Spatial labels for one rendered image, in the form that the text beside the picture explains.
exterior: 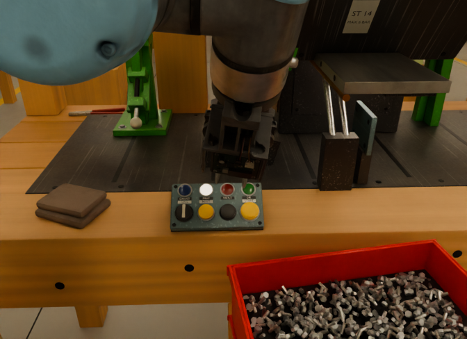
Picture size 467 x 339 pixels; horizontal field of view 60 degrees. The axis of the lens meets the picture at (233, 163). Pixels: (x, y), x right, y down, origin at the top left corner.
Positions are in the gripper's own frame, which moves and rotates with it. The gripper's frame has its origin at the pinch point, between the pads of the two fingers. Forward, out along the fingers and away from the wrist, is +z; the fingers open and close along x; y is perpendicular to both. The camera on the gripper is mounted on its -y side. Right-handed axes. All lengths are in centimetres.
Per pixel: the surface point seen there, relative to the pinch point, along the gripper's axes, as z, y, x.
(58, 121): 45, -32, -51
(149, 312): 125, 0, -24
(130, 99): 25.2, -28.2, -26.3
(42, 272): 18.9, 15.2, -27.9
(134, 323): 122, 6, -28
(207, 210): 9.0, 3.9, -2.8
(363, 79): -6.4, -14.4, 17.0
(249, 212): 8.6, 3.1, 3.8
